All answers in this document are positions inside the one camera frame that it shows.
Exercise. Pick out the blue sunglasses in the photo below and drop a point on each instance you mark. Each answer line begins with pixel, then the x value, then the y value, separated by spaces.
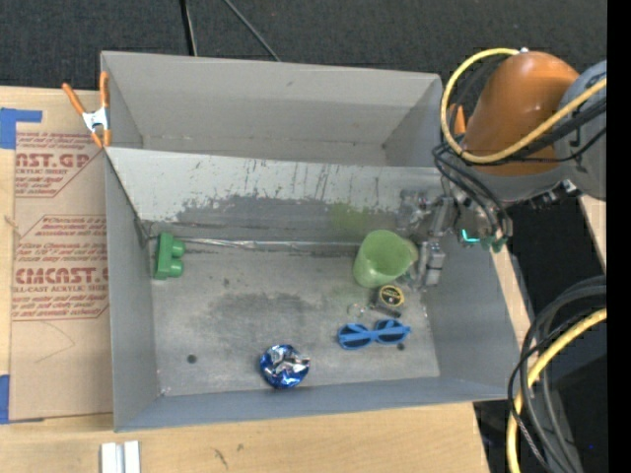
pixel 372 335

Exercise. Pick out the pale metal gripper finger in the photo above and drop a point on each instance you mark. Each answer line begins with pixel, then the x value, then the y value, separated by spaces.
pixel 414 207
pixel 434 264

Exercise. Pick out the black and yellow tape measure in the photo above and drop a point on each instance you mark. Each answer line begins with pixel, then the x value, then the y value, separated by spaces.
pixel 392 296

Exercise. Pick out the brown cardboard board red print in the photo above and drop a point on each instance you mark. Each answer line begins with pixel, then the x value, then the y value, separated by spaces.
pixel 59 264

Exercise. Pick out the crumpled blue and silver packet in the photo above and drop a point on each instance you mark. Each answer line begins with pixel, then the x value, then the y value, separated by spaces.
pixel 285 366

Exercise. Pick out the green toy building block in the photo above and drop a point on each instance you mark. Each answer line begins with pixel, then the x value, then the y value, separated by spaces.
pixel 167 259

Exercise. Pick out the grey metal bin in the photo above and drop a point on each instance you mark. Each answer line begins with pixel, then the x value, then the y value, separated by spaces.
pixel 276 274

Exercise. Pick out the green plastic cup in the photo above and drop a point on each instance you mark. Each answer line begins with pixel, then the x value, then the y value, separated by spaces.
pixel 382 259

